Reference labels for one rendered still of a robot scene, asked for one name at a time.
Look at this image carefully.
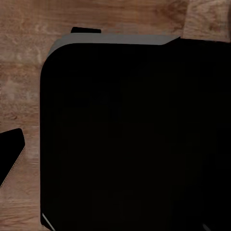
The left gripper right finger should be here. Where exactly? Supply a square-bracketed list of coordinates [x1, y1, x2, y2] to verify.
[216, 128, 231, 167]

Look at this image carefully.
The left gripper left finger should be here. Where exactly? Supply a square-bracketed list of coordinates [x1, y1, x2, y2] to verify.
[0, 128, 25, 186]

